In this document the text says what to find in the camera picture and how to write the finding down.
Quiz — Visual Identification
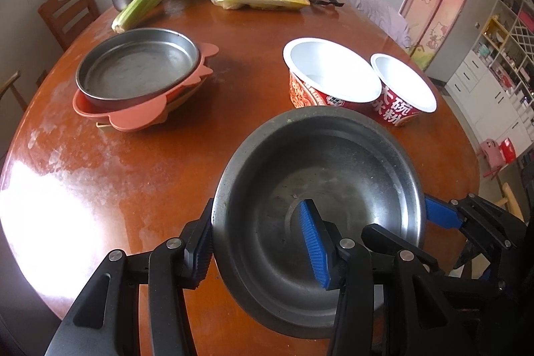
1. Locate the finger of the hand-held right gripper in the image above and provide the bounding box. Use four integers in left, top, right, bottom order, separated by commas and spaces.
425, 193, 526, 252
361, 225, 443, 277

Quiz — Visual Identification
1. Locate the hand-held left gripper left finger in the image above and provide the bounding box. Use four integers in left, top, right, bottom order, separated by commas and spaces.
44, 198, 215, 356

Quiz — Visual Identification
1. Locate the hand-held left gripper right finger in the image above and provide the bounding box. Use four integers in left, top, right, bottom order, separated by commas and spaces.
299, 200, 460, 356

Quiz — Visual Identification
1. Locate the large steel bowl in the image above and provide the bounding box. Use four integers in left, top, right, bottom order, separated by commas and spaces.
212, 106, 427, 328

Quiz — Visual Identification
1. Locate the small red instant noodle bowl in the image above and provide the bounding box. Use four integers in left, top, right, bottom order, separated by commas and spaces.
370, 53, 438, 130

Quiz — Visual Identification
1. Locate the large red instant noodle bowl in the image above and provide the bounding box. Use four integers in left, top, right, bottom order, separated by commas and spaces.
283, 38, 383, 110

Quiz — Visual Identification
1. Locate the round steel pan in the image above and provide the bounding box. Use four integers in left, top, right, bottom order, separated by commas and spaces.
75, 28, 202, 111

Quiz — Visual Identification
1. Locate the yellow child chair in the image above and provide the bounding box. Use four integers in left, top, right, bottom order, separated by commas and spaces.
498, 183, 525, 221

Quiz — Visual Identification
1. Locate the pink toy stool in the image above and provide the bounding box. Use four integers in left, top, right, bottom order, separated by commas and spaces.
479, 139, 503, 178

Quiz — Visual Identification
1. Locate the red plastic box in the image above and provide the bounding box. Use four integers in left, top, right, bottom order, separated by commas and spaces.
500, 138, 518, 165

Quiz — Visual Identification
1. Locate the white storage cabinet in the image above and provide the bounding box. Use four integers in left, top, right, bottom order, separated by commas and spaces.
444, 0, 534, 158

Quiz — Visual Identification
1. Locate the pink clothing pile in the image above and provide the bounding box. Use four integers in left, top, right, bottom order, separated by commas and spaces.
339, 0, 413, 49

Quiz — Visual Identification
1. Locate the brown slatted wooden chair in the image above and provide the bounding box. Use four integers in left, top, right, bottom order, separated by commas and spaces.
37, 0, 101, 50

